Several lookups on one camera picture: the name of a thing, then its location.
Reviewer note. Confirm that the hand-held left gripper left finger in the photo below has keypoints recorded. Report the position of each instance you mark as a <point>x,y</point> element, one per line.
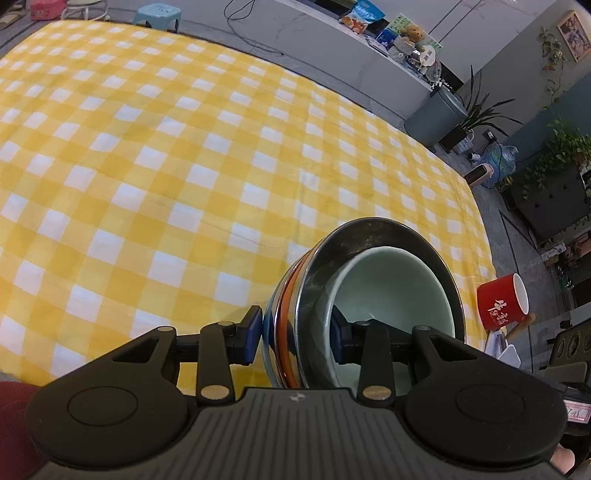
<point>251,336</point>

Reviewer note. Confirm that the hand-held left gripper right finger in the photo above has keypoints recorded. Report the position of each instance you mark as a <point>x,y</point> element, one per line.
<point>339,334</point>

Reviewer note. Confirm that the green ceramic bowl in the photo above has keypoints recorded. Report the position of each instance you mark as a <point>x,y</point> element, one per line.
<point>388,286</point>

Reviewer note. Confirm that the red mug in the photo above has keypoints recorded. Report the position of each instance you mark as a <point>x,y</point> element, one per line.
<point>498,304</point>

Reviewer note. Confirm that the white phone stand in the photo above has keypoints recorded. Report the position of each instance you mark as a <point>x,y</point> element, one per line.
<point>508,357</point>

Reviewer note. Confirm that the yellow checkered tablecloth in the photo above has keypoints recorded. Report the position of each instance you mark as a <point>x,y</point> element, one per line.
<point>138,184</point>

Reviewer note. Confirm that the small beige heater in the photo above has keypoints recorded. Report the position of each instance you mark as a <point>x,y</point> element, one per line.
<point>479,175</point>

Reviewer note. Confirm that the grey trash can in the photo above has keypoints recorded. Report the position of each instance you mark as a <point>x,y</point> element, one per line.
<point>434,117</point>

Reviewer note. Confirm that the blue water jug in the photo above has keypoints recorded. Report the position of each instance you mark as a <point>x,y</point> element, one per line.
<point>505,161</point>

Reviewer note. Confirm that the dark cabinet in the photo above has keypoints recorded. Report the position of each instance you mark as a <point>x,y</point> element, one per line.
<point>554,207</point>

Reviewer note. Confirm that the person's red garment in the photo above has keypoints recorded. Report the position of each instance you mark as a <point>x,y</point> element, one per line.
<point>16,429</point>

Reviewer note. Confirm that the potted plant in black pot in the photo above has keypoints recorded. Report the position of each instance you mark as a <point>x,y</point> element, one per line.
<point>471,115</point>

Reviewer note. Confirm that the decorative display plate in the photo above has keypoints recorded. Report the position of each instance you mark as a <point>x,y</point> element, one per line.
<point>434,70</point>

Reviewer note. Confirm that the white television cabinet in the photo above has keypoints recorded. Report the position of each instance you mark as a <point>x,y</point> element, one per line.
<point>323,50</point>

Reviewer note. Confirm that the green ivy plant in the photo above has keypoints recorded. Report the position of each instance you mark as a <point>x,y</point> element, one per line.
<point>558,152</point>

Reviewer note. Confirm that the white round fan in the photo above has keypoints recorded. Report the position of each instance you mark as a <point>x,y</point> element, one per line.
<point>429,54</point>

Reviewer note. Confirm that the brown teddy bear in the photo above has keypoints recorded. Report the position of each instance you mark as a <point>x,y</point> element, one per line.
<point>412,37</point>

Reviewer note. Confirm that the green printed card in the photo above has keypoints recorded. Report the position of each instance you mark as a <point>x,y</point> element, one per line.
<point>399,23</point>

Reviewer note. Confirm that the blue snack bag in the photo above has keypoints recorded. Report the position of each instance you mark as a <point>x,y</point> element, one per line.
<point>362,16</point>

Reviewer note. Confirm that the blue plastic stool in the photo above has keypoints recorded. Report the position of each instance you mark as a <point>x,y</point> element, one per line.
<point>157,14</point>

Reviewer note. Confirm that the white round stool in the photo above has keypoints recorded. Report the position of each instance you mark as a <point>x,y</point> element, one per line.
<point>85,7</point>

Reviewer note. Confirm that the pink plastic basket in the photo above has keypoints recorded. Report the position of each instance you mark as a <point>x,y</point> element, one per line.
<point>46,9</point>

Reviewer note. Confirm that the trailing wall ivy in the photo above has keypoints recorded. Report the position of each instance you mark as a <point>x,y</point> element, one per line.
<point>551,55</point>

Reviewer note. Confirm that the framed wall picture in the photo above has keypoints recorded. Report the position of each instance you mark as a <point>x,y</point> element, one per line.
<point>575,34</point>

